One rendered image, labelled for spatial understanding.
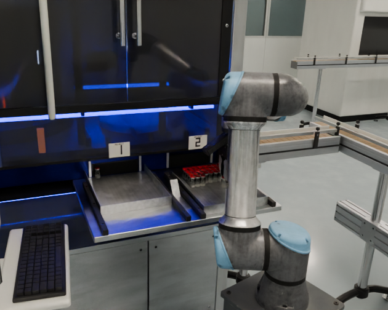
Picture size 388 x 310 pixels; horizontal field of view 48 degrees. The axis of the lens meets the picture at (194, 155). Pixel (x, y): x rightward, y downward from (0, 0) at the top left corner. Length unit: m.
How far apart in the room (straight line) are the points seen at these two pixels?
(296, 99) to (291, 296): 0.53
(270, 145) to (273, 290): 1.05
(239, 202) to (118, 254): 0.92
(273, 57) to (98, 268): 5.96
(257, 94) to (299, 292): 0.55
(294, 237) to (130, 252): 0.96
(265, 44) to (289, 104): 6.22
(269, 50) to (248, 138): 6.29
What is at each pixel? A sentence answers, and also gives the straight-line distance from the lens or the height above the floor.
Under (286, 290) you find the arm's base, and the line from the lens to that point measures 1.26.
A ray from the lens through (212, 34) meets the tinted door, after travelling 1.79.
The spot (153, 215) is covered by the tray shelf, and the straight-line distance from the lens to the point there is 1.53.
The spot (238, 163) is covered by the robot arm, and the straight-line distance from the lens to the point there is 1.14.
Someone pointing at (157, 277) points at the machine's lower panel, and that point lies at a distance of 2.09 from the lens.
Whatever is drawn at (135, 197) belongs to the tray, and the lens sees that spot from 1.66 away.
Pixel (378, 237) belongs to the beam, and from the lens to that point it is 2.40.
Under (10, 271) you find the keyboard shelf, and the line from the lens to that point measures 1.46.
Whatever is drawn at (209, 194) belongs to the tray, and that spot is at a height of 0.88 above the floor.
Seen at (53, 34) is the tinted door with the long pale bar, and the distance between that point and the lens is 1.63.
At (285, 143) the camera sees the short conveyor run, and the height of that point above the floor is 0.93.
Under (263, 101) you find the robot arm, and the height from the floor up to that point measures 1.36.
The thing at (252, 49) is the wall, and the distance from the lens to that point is 7.24.
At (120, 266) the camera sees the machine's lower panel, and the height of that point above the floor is 0.47.
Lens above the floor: 1.60
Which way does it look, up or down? 20 degrees down
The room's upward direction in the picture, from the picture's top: 2 degrees clockwise
